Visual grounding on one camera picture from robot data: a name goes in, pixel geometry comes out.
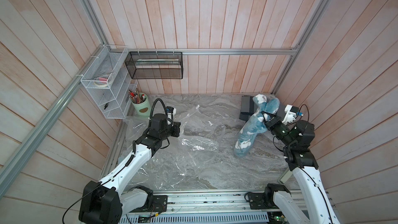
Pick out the white tape roll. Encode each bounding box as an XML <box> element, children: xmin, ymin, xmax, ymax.
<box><xmin>93</xmin><ymin>77</ymin><xmax>113</xmax><ymax>88</ymax></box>

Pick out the grey navy plaid blanket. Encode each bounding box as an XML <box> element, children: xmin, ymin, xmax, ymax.
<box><xmin>239</xmin><ymin>95</ymin><xmax>286</xmax><ymax>121</ymax></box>

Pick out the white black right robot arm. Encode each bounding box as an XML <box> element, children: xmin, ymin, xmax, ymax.
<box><xmin>262</xmin><ymin>112</ymin><xmax>340</xmax><ymax>224</ymax></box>

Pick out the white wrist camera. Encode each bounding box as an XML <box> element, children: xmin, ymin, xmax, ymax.
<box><xmin>282</xmin><ymin>105</ymin><xmax>300</xmax><ymax>125</ymax></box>
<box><xmin>166</xmin><ymin>106</ymin><xmax>176</xmax><ymax>118</ymax></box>

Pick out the white wire shelf rack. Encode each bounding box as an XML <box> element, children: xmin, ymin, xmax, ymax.
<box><xmin>81</xmin><ymin>45</ymin><xmax>131</xmax><ymax>119</ymax></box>

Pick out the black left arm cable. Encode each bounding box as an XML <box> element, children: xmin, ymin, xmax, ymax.
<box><xmin>61</xmin><ymin>180</ymin><xmax>103</xmax><ymax>224</ymax></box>

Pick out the teal blue cloth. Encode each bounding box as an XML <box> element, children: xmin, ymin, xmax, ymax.
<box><xmin>234</xmin><ymin>94</ymin><xmax>280</xmax><ymax>158</ymax></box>

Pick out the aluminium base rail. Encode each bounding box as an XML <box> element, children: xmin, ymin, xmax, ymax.
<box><xmin>163</xmin><ymin>191</ymin><xmax>302</xmax><ymax>222</ymax></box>

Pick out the green pen holder cup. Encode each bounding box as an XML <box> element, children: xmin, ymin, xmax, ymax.
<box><xmin>131</xmin><ymin>93</ymin><xmax>151</xmax><ymax>118</ymax></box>

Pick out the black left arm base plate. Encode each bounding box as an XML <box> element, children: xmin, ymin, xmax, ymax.
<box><xmin>129</xmin><ymin>195</ymin><xmax>168</xmax><ymax>213</ymax></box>

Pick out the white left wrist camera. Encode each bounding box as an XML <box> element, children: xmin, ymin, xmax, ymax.
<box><xmin>166</xmin><ymin>106</ymin><xmax>176</xmax><ymax>118</ymax></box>

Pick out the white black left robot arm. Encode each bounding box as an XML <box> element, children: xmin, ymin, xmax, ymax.
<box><xmin>78</xmin><ymin>108</ymin><xmax>180</xmax><ymax>224</ymax></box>

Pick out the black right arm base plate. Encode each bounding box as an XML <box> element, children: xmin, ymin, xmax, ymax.
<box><xmin>244</xmin><ymin>192</ymin><xmax>278</xmax><ymax>210</ymax></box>

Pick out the clear plastic vacuum bag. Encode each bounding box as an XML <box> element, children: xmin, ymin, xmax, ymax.
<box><xmin>127</xmin><ymin>105</ymin><xmax>226</xmax><ymax>190</ymax></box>

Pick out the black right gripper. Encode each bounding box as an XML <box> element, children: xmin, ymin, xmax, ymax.
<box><xmin>262</xmin><ymin>111</ymin><xmax>295</xmax><ymax>150</ymax></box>

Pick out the black mesh wall basket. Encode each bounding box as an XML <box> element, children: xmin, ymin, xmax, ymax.
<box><xmin>124</xmin><ymin>51</ymin><xmax>184</xmax><ymax>79</ymax></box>

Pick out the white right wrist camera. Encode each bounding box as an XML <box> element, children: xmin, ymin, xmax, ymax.
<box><xmin>282</xmin><ymin>105</ymin><xmax>300</xmax><ymax>125</ymax></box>

